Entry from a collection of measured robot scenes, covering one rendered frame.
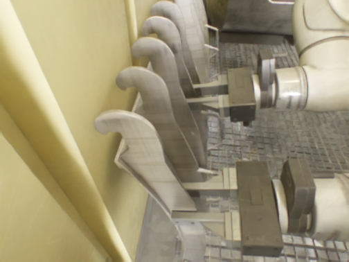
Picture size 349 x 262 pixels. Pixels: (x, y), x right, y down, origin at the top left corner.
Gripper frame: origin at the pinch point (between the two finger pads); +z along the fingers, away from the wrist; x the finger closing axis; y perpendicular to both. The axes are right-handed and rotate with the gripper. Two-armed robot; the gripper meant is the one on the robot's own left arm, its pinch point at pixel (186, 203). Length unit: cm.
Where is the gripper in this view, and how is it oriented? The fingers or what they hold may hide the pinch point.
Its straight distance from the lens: 39.1
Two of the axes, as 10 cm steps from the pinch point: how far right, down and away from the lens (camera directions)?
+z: -9.7, 0.6, 2.2
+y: 2.0, 6.9, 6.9
